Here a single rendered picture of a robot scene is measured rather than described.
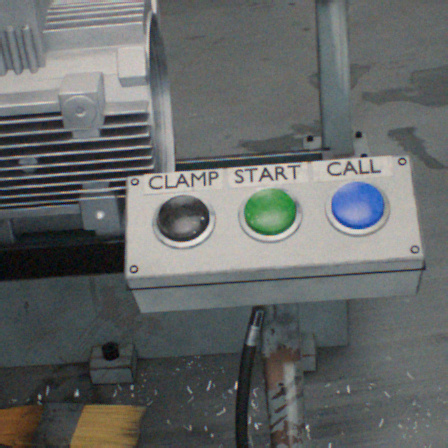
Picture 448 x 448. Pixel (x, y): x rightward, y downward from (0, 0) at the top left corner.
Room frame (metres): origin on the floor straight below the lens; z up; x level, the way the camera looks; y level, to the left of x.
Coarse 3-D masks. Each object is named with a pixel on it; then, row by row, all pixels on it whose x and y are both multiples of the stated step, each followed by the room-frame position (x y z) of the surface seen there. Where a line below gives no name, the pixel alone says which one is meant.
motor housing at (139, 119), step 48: (96, 0) 0.78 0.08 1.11; (144, 0) 0.77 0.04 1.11; (48, 48) 0.73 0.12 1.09; (96, 48) 0.73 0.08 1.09; (0, 96) 0.71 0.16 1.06; (48, 96) 0.70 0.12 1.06; (144, 96) 0.70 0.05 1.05; (0, 144) 0.68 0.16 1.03; (48, 144) 0.68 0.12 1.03; (96, 144) 0.68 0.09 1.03; (144, 144) 0.67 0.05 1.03; (0, 192) 0.69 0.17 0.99; (48, 192) 0.68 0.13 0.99
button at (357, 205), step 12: (336, 192) 0.48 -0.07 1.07; (348, 192) 0.48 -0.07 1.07; (360, 192) 0.48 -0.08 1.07; (372, 192) 0.48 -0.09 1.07; (336, 204) 0.48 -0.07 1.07; (348, 204) 0.47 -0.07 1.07; (360, 204) 0.47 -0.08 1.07; (372, 204) 0.47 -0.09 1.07; (384, 204) 0.47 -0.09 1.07; (336, 216) 0.47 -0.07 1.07; (348, 216) 0.47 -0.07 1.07; (360, 216) 0.47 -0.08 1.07; (372, 216) 0.47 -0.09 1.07; (360, 228) 0.46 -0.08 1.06
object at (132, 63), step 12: (156, 0) 0.82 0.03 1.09; (156, 12) 0.82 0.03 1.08; (120, 48) 0.71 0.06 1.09; (132, 48) 0.70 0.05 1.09; (144, 48) 0.70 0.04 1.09; (120, 60) 0.70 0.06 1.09; (132, 60) 0.70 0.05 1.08; (144, 60) 0.70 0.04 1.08; (120, 72) 0.69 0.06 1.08; (132, 72) 0.69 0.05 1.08; (144, 72) 0.69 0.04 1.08; (132, 84) 0.70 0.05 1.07; (144, 84) 0.70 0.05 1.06
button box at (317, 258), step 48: (144, 192) 0.51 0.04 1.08; (192, 192) 0.50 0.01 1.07; (240, 192) 0.50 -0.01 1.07; (288, 192) 0.49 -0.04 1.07; (384, 192) 0.48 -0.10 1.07; (144, 240) 0.48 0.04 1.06; (192, 240) 0.47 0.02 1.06; (240, 240) 0.47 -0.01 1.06; (288, 240) 0.47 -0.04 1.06; (336, 240) 0.46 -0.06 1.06; (384, 240) 0.46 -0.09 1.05; (144, 288) 0.46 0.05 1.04; (192, 288) 0.47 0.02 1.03; (240, 288) 0.47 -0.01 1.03; (288, 288) 0.47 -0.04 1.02; (336, 288) 0.47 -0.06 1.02; (384, 288) 0.47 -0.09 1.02
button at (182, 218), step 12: (168, 204) 0.49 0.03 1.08; (180, 204) 0.49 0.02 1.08; (192, 204) 0.49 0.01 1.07; (204, 204) 0.49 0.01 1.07; (168, 216) 0.48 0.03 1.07; (180, 216) 0.48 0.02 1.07; (192, 216) 0.48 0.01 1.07; (204, 216) 0.48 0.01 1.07; (168, 228) 0.48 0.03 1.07; (180, 228) 0.48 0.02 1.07; (192, 228) 0.47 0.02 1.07; (204, 228) 0.48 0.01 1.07; (180, 240) 0.47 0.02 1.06
